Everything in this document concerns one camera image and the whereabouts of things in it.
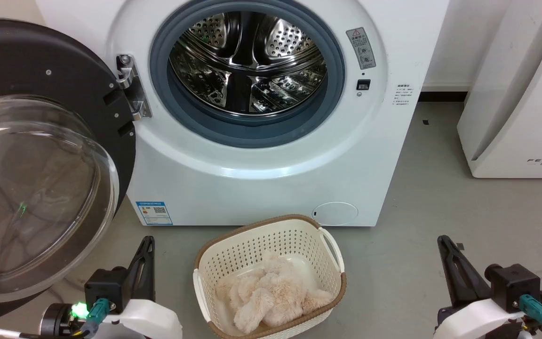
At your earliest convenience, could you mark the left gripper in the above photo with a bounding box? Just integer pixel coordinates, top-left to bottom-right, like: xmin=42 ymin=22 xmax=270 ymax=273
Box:
xmin=40 ymin=236 xmax=183 ymax=339

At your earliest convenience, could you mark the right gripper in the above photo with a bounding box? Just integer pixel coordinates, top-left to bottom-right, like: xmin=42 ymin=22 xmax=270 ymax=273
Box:
xmin=433 ymin=235 xmax=542 ymax=339

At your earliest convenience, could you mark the black round washer door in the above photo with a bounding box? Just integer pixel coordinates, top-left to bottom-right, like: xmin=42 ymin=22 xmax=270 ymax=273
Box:
xmin=0 ymin=19 xmax=137 ymax=326

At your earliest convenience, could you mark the white front-load washing machine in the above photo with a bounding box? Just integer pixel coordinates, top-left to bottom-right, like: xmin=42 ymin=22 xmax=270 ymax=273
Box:
xmin=36 ymin=0 xmax=450 ymax=227

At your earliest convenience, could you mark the silver metal door hinge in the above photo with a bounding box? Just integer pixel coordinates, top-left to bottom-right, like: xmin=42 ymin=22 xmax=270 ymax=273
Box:
xmin=117 ymin=54 xmax=152 ymax=121

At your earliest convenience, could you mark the blue energy label sticker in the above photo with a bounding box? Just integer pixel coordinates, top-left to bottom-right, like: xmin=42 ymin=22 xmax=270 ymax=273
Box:
xmin=135 ymin=202 xmax=173 ymax=226

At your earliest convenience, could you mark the cream perforated laundry basket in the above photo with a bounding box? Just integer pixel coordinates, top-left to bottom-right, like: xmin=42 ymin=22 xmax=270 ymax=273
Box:
xmin=193 ymin=214 xmax=347 ymax=339

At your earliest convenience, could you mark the beige fluffy plush cloth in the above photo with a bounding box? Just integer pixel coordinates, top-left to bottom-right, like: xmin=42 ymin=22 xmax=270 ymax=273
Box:
xmin=215 ymin=252 xmax=334 ymax=334

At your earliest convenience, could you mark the round white filter cover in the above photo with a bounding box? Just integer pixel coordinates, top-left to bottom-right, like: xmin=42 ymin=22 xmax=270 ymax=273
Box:
xmin=312 ymin=202 xmax=359 ymax=226

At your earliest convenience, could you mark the small text sticker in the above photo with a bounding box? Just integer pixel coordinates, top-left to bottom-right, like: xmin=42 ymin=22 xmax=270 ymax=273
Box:
xmin=393 ymin=84 xmax=414 ymax=107

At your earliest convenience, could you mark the white air purifier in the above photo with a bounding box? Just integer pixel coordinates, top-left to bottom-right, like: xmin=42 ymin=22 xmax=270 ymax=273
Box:
xmin=457 ymin=0 xmax=542 ymax=178

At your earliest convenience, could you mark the grey warning sticker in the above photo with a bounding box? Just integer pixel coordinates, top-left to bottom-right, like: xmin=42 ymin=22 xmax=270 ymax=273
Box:
xmin=345 ymin=27 xmax=376 ymax=70

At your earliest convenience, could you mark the stainless steel washer drum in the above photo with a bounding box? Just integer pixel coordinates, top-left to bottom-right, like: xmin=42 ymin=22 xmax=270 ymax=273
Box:
xmin=168 ymin=12 xmax=328 ymax=116

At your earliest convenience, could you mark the teal left cable connector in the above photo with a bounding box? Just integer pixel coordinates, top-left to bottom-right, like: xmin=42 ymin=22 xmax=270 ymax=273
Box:
xmin=83 ymin=298 xmax=111 ymax=332

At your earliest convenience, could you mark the teal cable connector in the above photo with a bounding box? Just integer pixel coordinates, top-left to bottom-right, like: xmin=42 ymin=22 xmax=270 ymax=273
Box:
xmin=519 ymin=294 xmax=542 ymax=332
xmin=83 ymin=298 xmax=111 ymax=332

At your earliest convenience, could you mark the teal right cable connector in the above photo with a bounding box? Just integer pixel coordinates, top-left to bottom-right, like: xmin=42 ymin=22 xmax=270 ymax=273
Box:
xmin=519 ymin=294 xmax=542 ymax=332

